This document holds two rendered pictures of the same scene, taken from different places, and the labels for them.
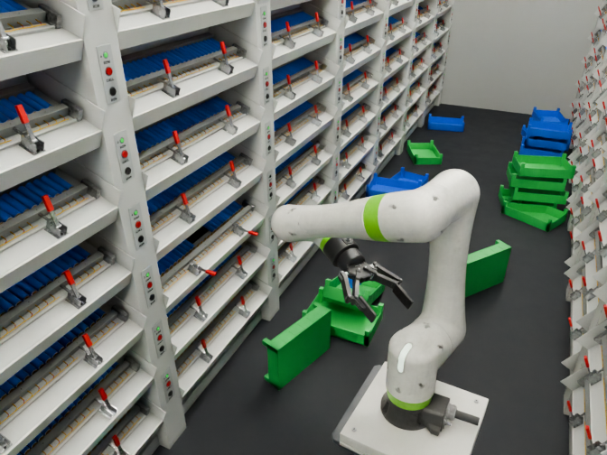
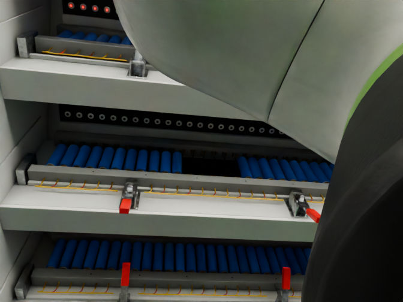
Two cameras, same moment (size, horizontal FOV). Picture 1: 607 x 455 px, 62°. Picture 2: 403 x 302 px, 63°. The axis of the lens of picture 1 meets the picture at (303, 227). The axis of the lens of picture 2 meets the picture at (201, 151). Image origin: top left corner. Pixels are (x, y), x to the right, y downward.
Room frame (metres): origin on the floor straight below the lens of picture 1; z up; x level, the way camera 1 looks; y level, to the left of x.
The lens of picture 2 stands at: (1.16, -0.12, 0.69)
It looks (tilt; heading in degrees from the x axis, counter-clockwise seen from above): 8 degrees down; 58
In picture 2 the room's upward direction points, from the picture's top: 5 degrees clockwise
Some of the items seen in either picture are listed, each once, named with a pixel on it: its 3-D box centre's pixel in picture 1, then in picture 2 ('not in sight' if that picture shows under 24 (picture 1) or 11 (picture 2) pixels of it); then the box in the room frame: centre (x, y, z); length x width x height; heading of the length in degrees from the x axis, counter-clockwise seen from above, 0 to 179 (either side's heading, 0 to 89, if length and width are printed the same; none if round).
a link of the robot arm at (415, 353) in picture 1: (414, 364); not in sight; (0.98, -0.30, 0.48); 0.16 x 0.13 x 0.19; 140
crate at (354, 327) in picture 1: (342, 314); not in sight; (1.70, -0.17, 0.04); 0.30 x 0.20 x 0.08; 65
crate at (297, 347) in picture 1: (298, 344); not in sight; (1.45, 0.02, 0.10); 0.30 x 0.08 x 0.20; 138
